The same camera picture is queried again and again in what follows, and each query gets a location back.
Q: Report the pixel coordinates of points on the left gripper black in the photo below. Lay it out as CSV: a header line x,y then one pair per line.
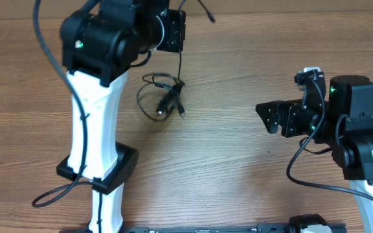
x,y
173,19

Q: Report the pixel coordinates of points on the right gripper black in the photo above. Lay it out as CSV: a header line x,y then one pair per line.
x,y
290,112

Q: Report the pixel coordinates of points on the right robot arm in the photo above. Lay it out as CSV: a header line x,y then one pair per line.
x,y
338,114

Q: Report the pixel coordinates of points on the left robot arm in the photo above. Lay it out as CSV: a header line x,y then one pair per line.
x,y
101,43

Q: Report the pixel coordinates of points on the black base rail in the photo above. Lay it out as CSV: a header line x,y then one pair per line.
x,y
307,223

